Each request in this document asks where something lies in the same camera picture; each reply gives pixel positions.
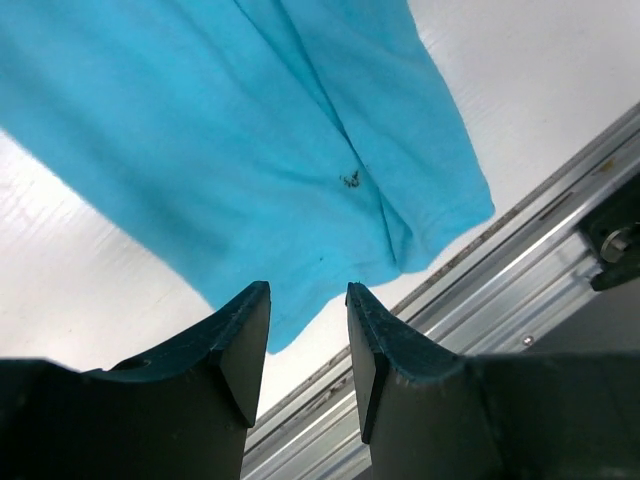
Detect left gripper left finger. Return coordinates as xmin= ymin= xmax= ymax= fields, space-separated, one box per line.
xmin=1 ymin=281 xmax=271 ymax=479

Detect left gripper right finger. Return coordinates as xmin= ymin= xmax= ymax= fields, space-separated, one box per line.
xmin=346 ymin=283 xmax=639 ymax=479

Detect turquoise t shirt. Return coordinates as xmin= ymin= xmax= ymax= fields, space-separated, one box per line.
xmin=1 ymin=1 xmax=494 ymax=354

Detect aluminium mounting rail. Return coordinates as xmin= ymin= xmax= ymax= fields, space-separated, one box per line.
xmin=241 ymin=108 xmax=639 ymax=479

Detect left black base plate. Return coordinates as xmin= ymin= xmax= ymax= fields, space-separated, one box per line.
xmin=579 ymin=176 xmax=639 ymax=292

